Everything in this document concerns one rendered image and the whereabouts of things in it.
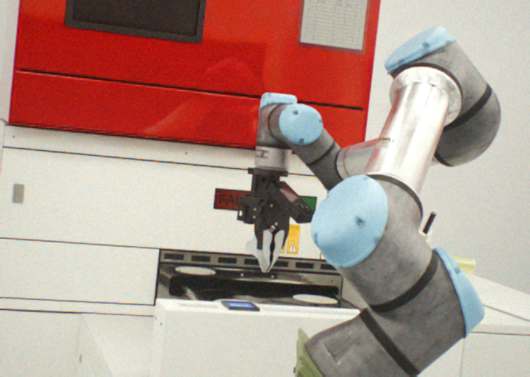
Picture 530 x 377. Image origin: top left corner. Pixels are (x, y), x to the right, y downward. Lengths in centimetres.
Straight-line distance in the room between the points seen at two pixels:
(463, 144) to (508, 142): 261
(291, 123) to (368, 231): 66
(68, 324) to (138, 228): 26
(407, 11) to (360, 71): 175
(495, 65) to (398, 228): 297
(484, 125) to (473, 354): 45
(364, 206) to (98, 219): 108
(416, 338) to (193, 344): 48
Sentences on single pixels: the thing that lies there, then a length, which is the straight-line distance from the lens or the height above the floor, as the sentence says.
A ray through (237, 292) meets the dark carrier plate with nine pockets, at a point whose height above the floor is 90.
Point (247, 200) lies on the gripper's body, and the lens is 210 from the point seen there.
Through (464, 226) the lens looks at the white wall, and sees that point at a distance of 426.
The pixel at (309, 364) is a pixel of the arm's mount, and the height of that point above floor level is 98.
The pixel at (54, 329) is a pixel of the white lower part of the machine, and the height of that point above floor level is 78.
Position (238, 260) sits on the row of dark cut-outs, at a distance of 237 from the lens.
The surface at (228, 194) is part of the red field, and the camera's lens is 235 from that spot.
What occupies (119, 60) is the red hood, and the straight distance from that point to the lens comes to 224.
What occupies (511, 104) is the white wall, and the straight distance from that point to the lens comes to 432.
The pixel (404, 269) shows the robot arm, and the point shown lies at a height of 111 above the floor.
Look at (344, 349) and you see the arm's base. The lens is 140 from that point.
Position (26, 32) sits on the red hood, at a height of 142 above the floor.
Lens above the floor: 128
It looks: 3 degrees down
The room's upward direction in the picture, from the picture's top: 6 degrees clockwise
